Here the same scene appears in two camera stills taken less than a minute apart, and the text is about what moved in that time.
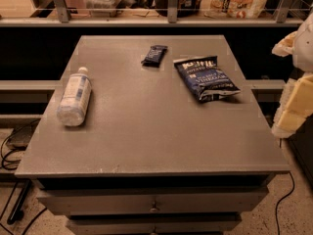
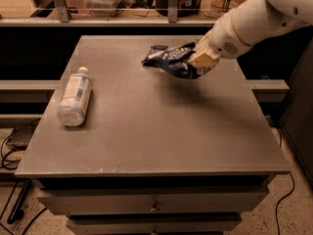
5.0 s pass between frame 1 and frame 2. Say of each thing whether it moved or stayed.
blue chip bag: moved
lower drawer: stayed
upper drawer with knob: stayed
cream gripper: moved
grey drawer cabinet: stayed
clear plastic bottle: stayed
